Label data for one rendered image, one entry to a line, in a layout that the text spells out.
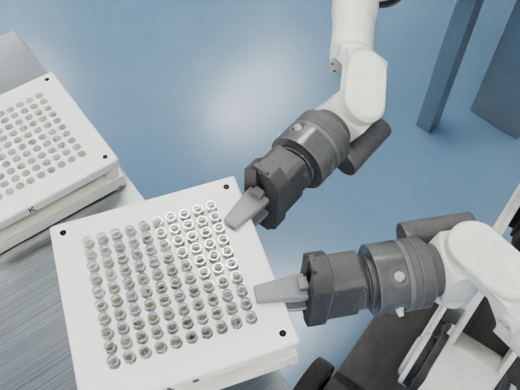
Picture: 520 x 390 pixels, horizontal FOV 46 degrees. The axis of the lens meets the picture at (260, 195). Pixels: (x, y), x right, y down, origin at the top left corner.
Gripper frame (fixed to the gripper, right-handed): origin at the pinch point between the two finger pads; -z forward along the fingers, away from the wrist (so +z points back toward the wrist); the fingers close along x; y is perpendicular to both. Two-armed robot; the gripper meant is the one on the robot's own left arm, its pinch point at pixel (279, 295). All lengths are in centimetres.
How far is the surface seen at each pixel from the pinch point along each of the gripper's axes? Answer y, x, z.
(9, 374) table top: 3.6, 18.6, -36.8
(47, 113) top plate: 45, 11, -30
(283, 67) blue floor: 144, 104, 37
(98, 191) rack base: 30.9, 16.1, -23.0
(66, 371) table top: 2.4, 18.4, -29.0
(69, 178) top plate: 30.5, 11.0, -26.5
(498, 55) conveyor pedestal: 106, 74, 101
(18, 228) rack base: 25.8, 15.8, -35.5
